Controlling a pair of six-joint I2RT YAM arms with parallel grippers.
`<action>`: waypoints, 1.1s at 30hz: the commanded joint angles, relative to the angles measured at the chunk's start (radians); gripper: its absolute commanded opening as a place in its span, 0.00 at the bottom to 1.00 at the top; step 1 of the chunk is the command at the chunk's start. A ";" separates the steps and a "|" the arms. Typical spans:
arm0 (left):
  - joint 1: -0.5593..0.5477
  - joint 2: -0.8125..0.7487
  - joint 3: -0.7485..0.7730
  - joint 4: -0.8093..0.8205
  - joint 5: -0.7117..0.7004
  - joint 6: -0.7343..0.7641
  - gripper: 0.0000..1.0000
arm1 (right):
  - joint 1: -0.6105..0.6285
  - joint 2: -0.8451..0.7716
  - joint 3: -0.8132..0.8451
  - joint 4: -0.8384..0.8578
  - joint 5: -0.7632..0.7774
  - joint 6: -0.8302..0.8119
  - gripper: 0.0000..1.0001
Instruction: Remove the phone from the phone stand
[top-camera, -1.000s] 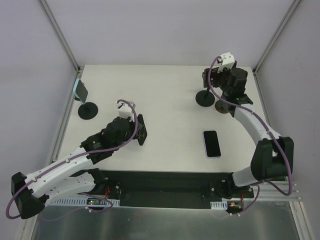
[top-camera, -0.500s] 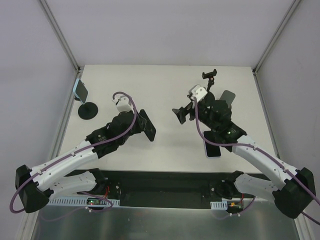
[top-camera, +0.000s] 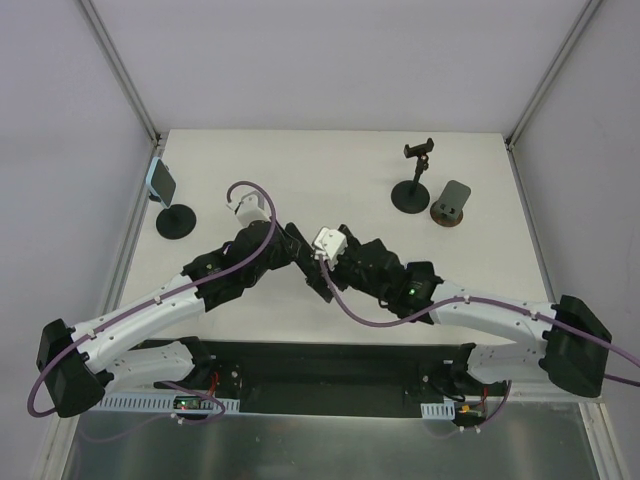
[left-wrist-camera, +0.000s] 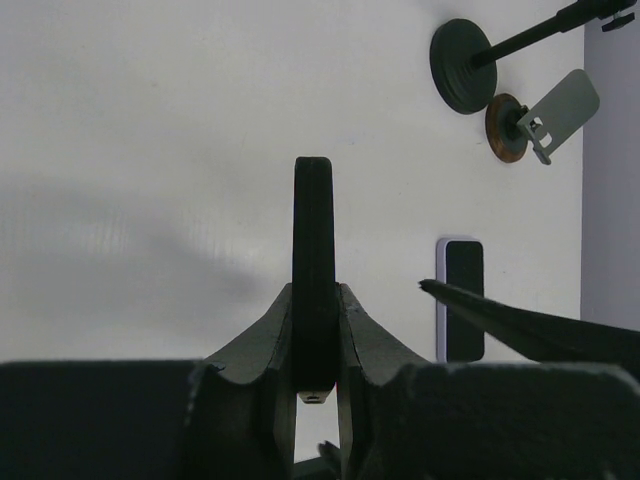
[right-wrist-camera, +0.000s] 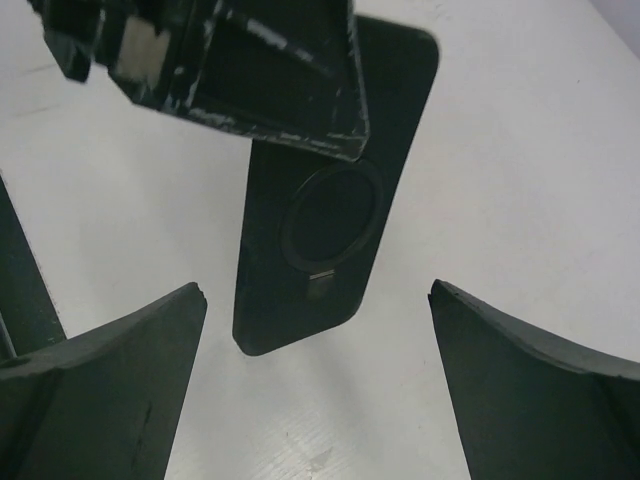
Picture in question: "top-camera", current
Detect white cable duct right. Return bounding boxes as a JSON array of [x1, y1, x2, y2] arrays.
[[420, 401, 456, 421]]

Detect white cable duct left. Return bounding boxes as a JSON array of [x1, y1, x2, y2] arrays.
[[91, 393, 240, 415]]

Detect grey stand on wooden base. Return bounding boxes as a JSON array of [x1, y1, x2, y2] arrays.
[[430, 180, 471, 228]]

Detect aluminium frame post right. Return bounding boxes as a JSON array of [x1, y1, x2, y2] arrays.
[[505, 0, 604, 152]]

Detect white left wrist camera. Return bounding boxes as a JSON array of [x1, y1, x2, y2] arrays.
[[227, 190, 270, 228]]

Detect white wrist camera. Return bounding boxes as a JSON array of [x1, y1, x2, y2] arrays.
[[312, 227, 347, 270], [227, 190, 270, 228]]

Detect black phone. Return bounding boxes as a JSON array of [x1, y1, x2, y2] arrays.
[[284, 222, 333, 303]]

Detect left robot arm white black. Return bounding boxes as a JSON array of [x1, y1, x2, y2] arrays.
[[27, 221, 315, 418]]

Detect aluminium frame post left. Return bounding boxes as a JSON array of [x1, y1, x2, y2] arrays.
[[74, 0, 162, 147]]

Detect black round phone stand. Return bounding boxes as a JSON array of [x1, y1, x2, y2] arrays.
[[155, 197, 197, 240]]

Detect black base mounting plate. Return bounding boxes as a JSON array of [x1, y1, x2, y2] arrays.
[[149, 339, 511, 419]]

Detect white cable duct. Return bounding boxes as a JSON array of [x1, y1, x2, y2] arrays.
[[420, 401, 456, 421], [91, 393, 240, 415]]

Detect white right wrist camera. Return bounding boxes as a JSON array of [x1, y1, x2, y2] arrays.
[[312, 227, 347, 270]]

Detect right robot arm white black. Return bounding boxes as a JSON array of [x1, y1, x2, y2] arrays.
[[312, 226, 612, 398]]

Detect aluminium frame post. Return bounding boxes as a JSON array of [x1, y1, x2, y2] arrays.
[[505, 0, 604, 152], [74, 0, 162, 147]]

